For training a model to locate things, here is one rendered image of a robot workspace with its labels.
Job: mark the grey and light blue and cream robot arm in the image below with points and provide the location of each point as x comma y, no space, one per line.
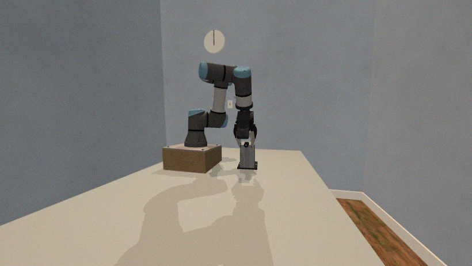
198,119

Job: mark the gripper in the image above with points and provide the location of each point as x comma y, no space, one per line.
252,127

